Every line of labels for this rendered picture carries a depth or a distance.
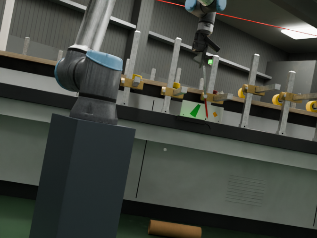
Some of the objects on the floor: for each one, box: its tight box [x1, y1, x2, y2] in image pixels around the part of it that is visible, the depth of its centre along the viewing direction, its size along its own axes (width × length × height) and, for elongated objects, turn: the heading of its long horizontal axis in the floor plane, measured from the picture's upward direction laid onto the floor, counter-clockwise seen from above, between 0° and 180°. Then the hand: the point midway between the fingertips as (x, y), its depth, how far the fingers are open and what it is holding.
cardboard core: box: [148, 220, 201, 238], centre depth 205 cm, size 30×8×8 cm, turn 4°
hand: (201, 66), depth 208 cm, fingers closed
